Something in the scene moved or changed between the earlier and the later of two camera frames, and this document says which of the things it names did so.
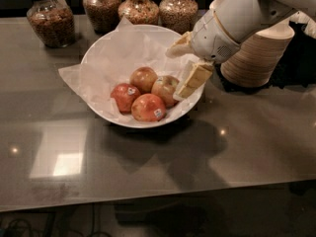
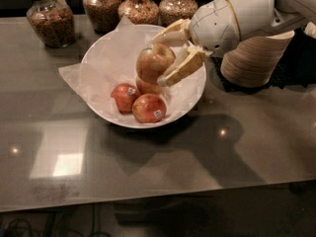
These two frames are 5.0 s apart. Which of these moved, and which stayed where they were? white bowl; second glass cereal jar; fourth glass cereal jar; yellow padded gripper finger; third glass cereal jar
Moved: yellow padded gripper finger
Stayed: second glass cereal jar; fourth glass cereal jar; white bowl; third glass cereal jar
